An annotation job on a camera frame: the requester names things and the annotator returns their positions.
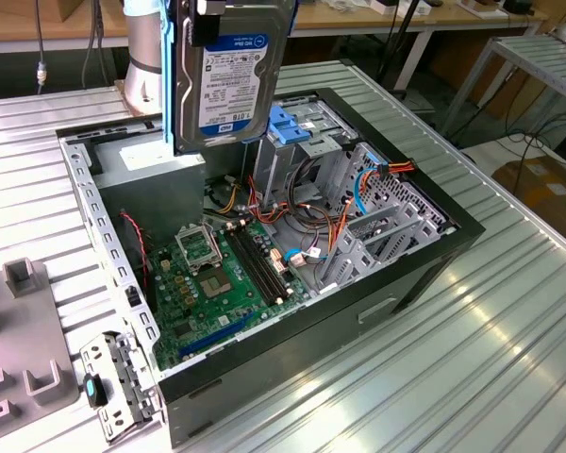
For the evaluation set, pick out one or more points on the CPU socket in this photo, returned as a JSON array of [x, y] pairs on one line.
[[214, 283]]

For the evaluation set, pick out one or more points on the black plastic clip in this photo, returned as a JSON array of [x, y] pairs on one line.
[[133, 296]]

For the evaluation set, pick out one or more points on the grey power supply unit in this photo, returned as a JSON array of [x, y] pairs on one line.
[[141, 203]]

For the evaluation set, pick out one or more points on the grey metal drive cage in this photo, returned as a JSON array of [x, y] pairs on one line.
[[283, 174]]

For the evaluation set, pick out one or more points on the wooden desk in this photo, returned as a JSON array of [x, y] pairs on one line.
[[9, 23]]

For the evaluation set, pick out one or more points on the grey parts rack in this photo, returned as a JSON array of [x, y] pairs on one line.
[[23, 330]]

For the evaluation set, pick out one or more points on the black RAM slot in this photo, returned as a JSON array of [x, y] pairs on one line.
[[257, 264], [251, 264], [263, 264], [269, 264]]

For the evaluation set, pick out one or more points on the small brown cardboard box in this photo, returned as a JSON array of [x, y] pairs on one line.
[[68, 9]]

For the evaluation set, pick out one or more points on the blue expansion slot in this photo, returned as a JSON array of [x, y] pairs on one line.
[[217, 335]]

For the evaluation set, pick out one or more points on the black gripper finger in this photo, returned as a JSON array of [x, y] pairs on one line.
[[210, 30]]

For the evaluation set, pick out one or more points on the hinged metal slot bracket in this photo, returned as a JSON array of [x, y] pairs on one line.
[[122, 377]]

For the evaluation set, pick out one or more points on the large flat cardboard box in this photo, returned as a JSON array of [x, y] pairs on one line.
[[547, 200]]

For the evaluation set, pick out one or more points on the hard disk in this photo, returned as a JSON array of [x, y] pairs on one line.
[[236, 85]]

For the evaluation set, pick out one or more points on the black latch with blue inset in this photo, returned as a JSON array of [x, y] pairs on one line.
[[92, 389]]

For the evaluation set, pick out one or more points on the green motherboard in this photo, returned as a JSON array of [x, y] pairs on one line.
[[188, 309]]

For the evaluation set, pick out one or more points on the grey metal disk bay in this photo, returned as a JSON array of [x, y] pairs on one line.
[[424, 231]]

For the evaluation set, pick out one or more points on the black PC case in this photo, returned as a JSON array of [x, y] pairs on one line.
[[283, 349]]

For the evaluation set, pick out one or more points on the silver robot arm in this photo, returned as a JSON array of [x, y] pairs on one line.
[[141, 56]]

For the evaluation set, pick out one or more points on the blue plastic drive latch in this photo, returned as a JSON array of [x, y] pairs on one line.
[[287, 127]]

